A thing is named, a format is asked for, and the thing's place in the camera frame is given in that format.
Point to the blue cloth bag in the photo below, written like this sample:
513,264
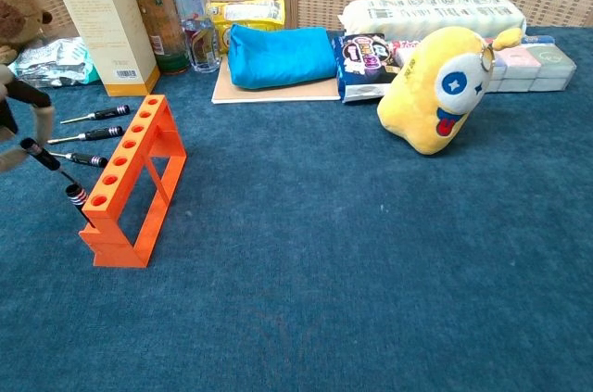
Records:
282,56

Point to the plastic food wrap box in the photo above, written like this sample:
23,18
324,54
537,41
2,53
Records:
405,51

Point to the yellow carton box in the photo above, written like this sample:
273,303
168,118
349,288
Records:
106,26

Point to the beige flat board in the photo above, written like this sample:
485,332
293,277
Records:
278,94

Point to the white paper towel pack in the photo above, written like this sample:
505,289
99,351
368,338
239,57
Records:
417,14

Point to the dark snack packet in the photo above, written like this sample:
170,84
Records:
361,63

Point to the wet wipes pack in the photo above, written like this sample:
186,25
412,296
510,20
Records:
60,60

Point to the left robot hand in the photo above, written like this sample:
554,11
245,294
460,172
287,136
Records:
32,95

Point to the yellow snack bag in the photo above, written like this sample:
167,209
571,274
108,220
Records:
245,12

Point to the blue felt table cover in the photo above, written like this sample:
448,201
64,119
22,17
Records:
324,248

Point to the clear water bottle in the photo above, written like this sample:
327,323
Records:
197,16

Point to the orange screwdriver holder block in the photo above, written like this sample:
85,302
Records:
129,151

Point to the yellow plush toy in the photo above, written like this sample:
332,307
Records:
417,100

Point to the brown capybara plush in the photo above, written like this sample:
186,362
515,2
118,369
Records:
18,12

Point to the green tea bottle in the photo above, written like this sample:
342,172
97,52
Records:
160,16

